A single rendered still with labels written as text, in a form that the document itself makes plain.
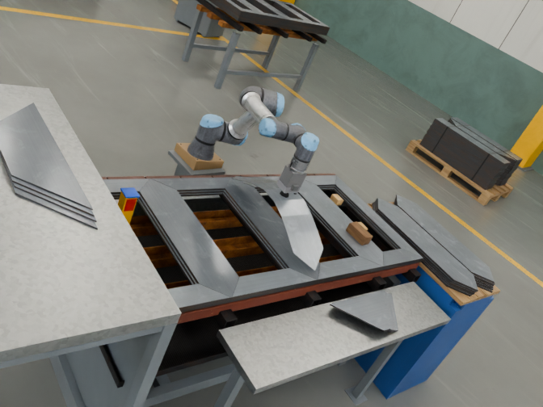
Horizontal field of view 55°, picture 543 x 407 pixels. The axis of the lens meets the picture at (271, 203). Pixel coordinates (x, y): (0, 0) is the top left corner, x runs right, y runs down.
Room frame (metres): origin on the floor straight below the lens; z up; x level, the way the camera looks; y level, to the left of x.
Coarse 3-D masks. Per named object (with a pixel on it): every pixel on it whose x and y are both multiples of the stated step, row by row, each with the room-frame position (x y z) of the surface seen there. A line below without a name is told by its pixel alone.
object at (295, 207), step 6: (276, 204) 1.94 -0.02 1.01; (282, 204) 1.96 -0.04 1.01; (288, 204) 1.99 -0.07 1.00; (294, 204) 2.01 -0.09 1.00; (300, 204) 2.03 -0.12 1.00; (306, 204) 2.06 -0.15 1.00; (282, 210) 1.93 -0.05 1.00; (288, 210) 1.96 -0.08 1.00; (294, 210) 1.98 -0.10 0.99; (300, 210) 2.00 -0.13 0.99; (306, 210) 2.03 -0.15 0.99
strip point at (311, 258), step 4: (296, 252) 1.81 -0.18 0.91; (300, 252) 1.83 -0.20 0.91; (304, 252) 1.84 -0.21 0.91; (308, 252) 1.86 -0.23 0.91; (312, 252) 1.87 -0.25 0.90; (316, 252) 1.89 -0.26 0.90; (320, 252) 1.91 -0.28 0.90; (300, 256) 1.81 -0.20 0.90; (304, 256) 1.83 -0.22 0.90; (308, 256) 1.84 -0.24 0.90; (312, 256) 1.86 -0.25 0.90; (316, 256) 1.87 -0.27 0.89; (320, 256) 1.89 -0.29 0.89; (304, 260) 1.81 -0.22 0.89; (308, 260) 1.83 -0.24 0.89; (312, 260) 1.84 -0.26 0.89; (316, 260) 1.86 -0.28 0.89; (308, 264) 1.81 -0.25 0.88; (312, 264) 1.83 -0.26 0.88; (316, 264) 1.84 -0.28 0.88; (312, 268) 1.81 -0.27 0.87
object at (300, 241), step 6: (288, 234) 1.85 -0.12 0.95; (294, 234) 1.87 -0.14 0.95; (300, 234) 1.89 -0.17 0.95; (306, 234) 1.92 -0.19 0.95; (312, 234) 1.94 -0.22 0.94; (318, 234) 1.97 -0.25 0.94; (294, 240) 1.85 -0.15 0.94; (300, 240) 1.87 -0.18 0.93; (306, 240) 1.90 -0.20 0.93; (312, 240) 1.92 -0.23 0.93; (318, 240) 1.95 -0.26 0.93; (294, 246) 1.83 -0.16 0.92; (300, 246) 1.85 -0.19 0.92; (306, 246) 1.87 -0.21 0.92; (312, 246) 1.90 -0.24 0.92; (318, 246) 1.92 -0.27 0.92
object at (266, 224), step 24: (120, 192) 1.77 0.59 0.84; (192, 192) 2.02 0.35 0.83; (216, 192) 2.12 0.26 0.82; (240, 192) 2.19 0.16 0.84; (264, 192) 2.34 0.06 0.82; (336, 192) 2.70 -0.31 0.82; (240, 216) 2.03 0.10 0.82; (264, 216) 2.08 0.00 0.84; (360, 216) 2.55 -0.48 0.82; (168, 240) 1.62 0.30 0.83; (264, 240) 1.91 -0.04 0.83; (288, 240) 1.98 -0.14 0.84; (336, 240) 2.20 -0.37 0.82; (288, 264) 1.81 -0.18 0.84; (408, 264) 2.29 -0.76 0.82; (288, 288) 1.68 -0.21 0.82
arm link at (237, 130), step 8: (264, 96) 2.39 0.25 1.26; (272, 96) 2.42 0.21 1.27; (280, 96) 2.46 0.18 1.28; (264, 104) 2.38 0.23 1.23; (272, 104) 2.41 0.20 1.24; (280, 104) 2.43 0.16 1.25; (248, 112) 2.51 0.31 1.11; (272, 112) 2.42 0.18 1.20; (280, 112) 2.44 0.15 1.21; (232, 120) 2.64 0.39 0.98; (240, 120) 2.55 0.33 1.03; (248, 120) 2.51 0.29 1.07; (232, 128) 2.60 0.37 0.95; (240, 128) 2.56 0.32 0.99; (248, 128) 2.56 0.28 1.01; (224, 136) 2.59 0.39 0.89; (232, 136) 2.59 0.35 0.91; (240, 136) 2.60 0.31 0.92; (232, 144) 2.65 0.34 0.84; (240, 144) 2.65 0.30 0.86
